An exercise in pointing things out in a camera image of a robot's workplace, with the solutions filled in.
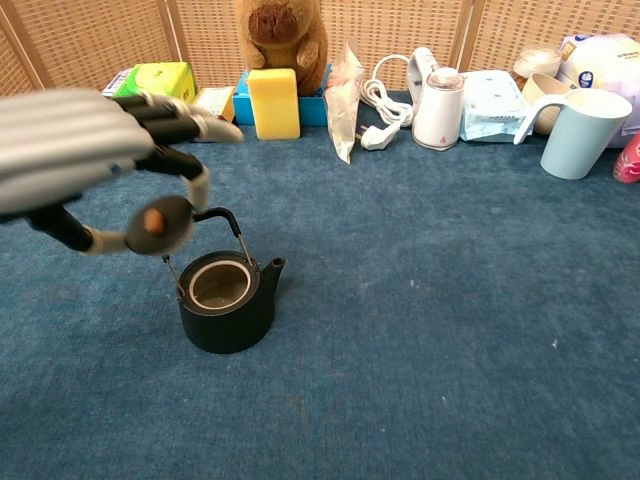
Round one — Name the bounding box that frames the light blue wet wipes pack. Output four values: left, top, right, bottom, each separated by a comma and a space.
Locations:
458, 70, 532, 144

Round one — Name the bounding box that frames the brown snack carton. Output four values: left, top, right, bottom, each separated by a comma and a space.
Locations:
192, 85, 237, 124

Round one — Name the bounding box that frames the black teapot with handle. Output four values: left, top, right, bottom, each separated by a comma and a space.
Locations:
163, 207, 287, 355

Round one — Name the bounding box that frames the wicker folding screen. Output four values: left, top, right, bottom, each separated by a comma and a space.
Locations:
0, 0, 640, 99

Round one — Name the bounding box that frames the beige cup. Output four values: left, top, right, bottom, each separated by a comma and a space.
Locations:
521, 72, 576, 136

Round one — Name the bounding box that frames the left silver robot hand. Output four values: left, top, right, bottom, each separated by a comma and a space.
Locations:
0, 89, 246, 257

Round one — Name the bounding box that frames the blue plastic box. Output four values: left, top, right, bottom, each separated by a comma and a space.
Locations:
232, 62, 334, 127

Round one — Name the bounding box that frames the pink egg-shaped toy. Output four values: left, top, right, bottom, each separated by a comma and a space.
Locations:
613, 132, 640, 185

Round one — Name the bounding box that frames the yellow sponge block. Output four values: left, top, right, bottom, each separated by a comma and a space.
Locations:
246, 67, 301, 140

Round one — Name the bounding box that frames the black teapot lid orange knob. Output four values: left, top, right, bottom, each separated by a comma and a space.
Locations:
124, 195, 195, 256

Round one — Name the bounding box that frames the white power cable with plug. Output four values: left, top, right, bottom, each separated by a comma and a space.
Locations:
360, 54, 416, 152

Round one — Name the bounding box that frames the white small electric bottle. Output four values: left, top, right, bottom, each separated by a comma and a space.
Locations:
412, 67, 465, 151

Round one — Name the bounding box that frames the light blue cup white handle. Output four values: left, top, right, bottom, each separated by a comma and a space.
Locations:
513, 88, 634, 180

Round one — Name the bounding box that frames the white and purple bag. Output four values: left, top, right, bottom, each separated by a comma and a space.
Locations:
555, 32, 640, 149

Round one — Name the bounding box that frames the small white lidded jar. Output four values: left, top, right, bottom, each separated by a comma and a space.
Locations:
513, 47, 562, 84

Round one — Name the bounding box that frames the green tissue box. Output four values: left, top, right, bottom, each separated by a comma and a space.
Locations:
112, 61, 198, 105

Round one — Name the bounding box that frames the brown capybara plush toy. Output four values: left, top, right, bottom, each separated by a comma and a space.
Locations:
234, 0, 330, 96

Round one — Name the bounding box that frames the blue table cloth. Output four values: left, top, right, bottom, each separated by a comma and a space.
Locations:
0, 89, 640, 480

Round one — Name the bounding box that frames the clear plastic bag package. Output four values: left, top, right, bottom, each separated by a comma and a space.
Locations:
323, 39, 365, 165

